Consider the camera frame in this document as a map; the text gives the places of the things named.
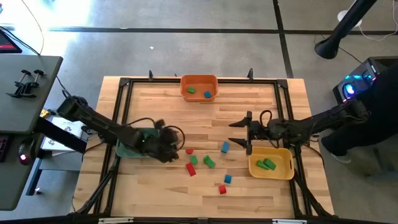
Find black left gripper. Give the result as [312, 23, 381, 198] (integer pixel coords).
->
[146, 120, 185, 164]

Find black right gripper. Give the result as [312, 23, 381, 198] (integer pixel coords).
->
[228, 111, 276, 156]

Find red wedge foam block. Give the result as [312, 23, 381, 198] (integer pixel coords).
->
[185, 162, 197, 177]

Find green long foam block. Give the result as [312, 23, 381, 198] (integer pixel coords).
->
[256, 159, 271, 171]

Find green wedge foam block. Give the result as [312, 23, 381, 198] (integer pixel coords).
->
[262, 158, 277, 171]

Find green arch foam block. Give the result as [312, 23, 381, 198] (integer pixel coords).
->
[203, 155, 216, 169]

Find teal plastic bin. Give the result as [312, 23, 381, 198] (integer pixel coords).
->
[115, 126, 160, 159]

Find yellow plastic bin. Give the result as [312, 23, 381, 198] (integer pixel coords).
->
[248, 146, 295, 180]

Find orange plastic bin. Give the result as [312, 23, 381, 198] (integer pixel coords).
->
[180, 73, 219, 103]

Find black diagonal stand strut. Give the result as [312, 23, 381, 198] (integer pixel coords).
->
[72, 155, 122, 216]
[292, 169, 333, 218]

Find white printed paper sheet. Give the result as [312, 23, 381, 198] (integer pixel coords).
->
[40, 116, 85, 156]

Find black desk crossbar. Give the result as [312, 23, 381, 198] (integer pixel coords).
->
[34, 115, 88, 154]

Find black computer tower RGB lights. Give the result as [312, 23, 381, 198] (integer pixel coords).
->
[332, 55, 398, 104]

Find person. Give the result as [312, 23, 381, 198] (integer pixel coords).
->
[321, 63, 398, 165]

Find black computer mouse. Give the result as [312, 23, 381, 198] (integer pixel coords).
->
[17, 138, 37, 166]

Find black pole stand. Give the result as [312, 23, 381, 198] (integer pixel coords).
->
[314, 0, 379, 60]

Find black screw clamp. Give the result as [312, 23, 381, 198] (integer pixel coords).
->
[6, 69, 32, 97]
[19, 69, 45, 99]

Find grey desk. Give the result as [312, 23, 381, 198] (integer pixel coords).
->
[0, 55, 64, 212]

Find white round device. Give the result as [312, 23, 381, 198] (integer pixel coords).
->
[337, 9, 363, 29]

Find black keyboard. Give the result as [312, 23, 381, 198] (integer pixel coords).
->
[0, 136, 9, 163]

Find black screen with red display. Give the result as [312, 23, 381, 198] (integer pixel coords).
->
[0, 28, 23, 54]

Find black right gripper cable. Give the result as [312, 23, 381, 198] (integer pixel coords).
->
[259, 109, 274, 127]

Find black table frame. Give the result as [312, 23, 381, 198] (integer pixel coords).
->
[110, 76, 301, 218]

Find silver metal bracket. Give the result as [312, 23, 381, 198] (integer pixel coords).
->
[272, 218, 308, 224]
[98, 217, 134, 224]

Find black desk cable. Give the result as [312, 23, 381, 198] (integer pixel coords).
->
[55, 75, 78, 105]

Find white floor cable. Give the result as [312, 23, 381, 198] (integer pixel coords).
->
[357, 17, 398, 42]

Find yellow hanging cable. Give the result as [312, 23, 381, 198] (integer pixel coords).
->
[20, 0, 45, 56]

